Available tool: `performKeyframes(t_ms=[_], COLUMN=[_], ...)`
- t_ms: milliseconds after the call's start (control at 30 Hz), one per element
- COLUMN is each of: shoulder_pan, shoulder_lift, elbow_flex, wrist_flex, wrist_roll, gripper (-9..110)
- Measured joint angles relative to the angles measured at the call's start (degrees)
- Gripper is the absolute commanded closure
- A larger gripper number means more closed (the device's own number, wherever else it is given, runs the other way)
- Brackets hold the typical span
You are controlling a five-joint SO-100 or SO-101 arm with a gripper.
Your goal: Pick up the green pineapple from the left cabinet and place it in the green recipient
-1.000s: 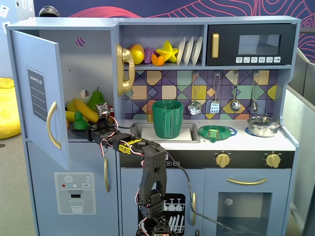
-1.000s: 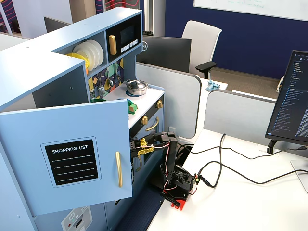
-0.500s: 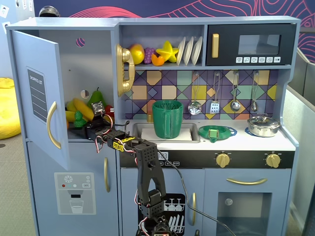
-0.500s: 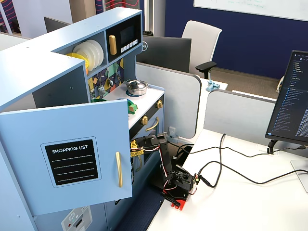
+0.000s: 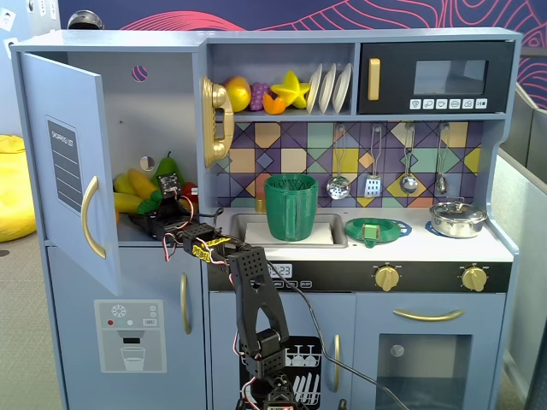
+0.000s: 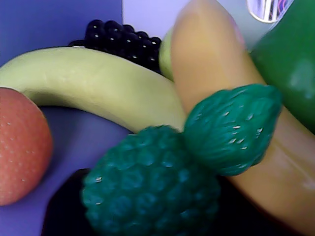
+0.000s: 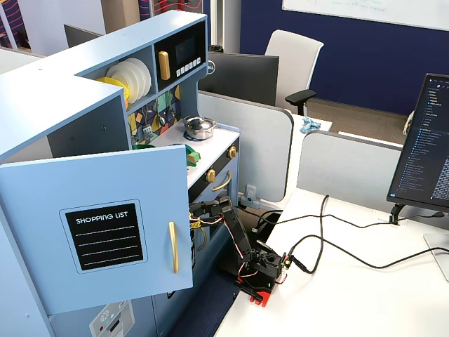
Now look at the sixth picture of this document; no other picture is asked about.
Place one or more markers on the small yellow toy lemon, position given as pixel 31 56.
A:
pixel 166 59

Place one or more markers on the orange toy fruit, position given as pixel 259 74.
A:
pixel 19 147

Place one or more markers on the large yellow toy banana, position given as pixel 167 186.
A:
pixel 209 61

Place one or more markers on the dark toy grapes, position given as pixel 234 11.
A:
pixel 118 41

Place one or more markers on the pale yellow toy banana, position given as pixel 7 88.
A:
pixel 86 81

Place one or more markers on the green round fruit toy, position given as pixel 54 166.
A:
pixel 152 184

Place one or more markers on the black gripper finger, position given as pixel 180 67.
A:
pixel 241 216
pixel 66 211

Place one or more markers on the green toy pear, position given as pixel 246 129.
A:
pixel 290 61

